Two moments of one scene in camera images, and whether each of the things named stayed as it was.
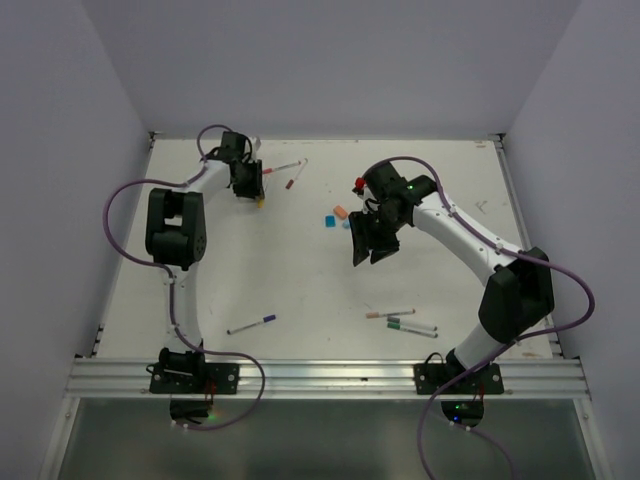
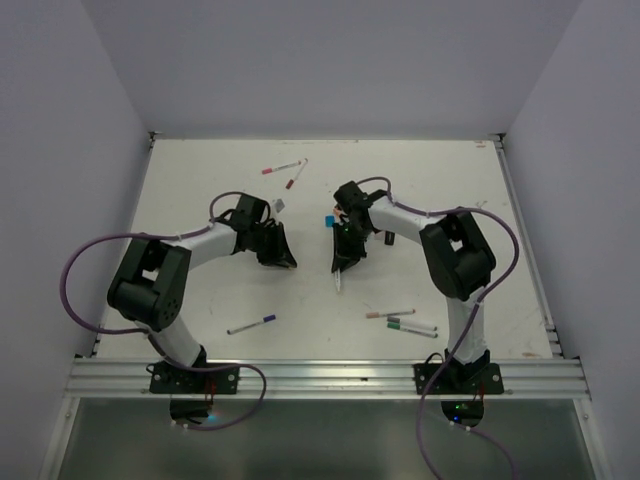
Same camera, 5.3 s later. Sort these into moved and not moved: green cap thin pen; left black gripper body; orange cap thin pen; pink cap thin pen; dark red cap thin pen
Moved: left black gripper body
Not moved: dark red cap thin pen; green cap thin pen; pink cap thin pen; orange cap thin pen
